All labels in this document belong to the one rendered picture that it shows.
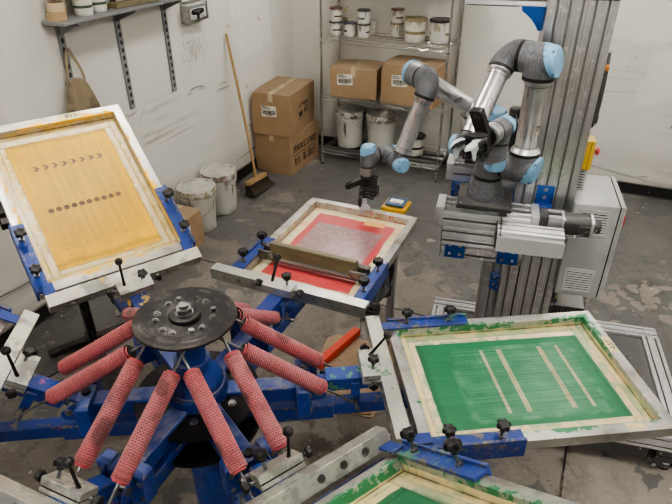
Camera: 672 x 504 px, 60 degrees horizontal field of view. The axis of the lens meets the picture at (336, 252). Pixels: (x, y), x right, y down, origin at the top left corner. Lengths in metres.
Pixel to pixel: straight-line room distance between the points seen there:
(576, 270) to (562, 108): 0.74
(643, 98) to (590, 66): 3.25
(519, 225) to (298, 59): 4.30
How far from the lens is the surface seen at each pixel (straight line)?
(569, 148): 2.65
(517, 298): 3.00
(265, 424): 1.64
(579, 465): 3.23
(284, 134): 5.66
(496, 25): 5.74
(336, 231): 2.85
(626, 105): 5.80
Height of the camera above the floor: 2.35
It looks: 31 degrees down
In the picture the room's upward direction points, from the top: straight up
